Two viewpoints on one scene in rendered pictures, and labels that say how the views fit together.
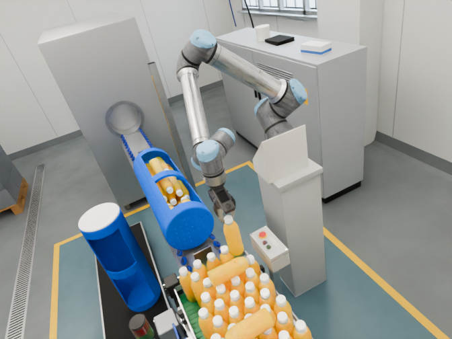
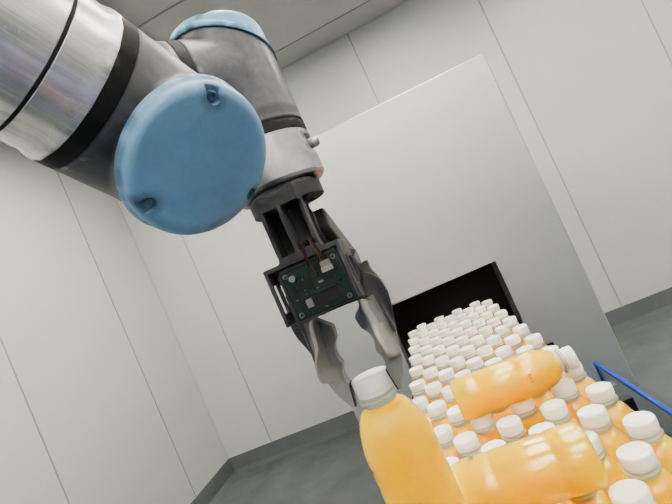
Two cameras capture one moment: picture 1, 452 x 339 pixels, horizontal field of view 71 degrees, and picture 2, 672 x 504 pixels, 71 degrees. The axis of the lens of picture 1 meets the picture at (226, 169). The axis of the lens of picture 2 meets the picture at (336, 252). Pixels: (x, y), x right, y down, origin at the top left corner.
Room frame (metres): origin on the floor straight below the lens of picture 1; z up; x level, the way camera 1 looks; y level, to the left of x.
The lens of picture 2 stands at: (1.48, 0.27, 1.44)
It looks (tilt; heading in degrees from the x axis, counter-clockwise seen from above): 2 degrees up; 207
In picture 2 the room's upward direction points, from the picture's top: 24 degrees counter-clockwise
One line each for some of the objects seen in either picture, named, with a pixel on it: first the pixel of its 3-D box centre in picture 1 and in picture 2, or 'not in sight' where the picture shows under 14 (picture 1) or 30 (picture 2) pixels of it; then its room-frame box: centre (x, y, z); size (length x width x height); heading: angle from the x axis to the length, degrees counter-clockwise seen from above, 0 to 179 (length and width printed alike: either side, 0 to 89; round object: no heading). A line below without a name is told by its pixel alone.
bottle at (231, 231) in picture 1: (233, 236); (416, 480); (1.07, 0.04, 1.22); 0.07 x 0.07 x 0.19
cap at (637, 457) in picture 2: (205, 297); (638, 460); (0.88, 0.22, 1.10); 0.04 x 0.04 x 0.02
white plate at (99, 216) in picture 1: (99, 216); not in sight; (1.75, 0.90, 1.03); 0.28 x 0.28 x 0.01
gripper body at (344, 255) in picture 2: (218, 191); (308, 252); (1.10, 0.05, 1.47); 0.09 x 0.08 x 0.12; 18
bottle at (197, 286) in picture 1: (200, 290); not in sight; (1.00, 0.26, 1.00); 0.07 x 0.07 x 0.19
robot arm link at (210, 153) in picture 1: (210, 158); (236, 92); (1.09, 0.05, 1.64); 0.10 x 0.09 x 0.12; 149
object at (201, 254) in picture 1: (204, 257); not in sight; (1.21, 0.23, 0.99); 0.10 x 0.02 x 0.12; 108
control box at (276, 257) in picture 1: (269, 248); not in sight; (1.10, -0.11, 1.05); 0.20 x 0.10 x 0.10; 18
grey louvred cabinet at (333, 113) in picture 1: (278, 103); not in sight; (3.53, -0.80, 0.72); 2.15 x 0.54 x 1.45; 17
